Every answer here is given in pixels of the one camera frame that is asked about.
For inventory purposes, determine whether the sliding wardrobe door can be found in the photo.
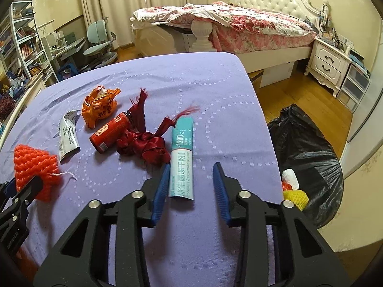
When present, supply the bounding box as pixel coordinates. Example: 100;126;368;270
340;41;382;178

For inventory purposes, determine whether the orange-red foam fruit net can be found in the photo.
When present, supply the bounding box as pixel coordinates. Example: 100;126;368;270
14;144;61;203

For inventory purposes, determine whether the teal white long packet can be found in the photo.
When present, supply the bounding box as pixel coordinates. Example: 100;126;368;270
169;117;194;200

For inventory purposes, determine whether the black trash bag bin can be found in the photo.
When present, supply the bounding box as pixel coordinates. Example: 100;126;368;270
267;104;344;229

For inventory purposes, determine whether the purple tablecloth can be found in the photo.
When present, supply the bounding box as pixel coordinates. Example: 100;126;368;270
1;53;282;286

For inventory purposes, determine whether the plastic drawer unit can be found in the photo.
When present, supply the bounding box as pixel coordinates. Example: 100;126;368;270
336;63;370;113

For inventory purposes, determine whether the light blue desk chair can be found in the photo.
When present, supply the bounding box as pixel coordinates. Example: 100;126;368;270
83;17;118;71

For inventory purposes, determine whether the white crumpled small packet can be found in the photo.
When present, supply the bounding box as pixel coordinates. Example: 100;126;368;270
58;110;80;162

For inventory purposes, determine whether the white box under bed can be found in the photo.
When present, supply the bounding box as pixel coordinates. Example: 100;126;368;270
260;61;295;88

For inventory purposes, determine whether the white paper ball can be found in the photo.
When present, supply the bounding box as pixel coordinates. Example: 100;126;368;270
281;168;299;190

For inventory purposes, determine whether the white bookshelf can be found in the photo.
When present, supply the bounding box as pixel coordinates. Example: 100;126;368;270
1;0;56;86

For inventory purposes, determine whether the white study desk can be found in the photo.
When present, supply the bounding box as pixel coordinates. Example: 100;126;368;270
41;31;86;81

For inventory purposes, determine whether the orange snack bag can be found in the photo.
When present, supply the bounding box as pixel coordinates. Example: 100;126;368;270
81;85;121;130

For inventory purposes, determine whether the pink floral quilt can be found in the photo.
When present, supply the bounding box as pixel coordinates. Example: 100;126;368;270
131;1;316;54

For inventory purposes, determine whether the white nightstand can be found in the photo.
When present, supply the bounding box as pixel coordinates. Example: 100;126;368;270
304;37;351;98

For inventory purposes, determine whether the yellow foam fruit net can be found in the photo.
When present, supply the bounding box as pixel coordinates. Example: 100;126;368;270
283;190;309;211

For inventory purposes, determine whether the red cylindrical can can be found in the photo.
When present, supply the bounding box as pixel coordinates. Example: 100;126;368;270
90;111;132;154

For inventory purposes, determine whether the white bed frame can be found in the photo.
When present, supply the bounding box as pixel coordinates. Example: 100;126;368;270
130;0;326;73

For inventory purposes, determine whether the dark red ribbon bow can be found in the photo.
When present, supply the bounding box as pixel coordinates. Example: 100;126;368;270
116;88;199;166

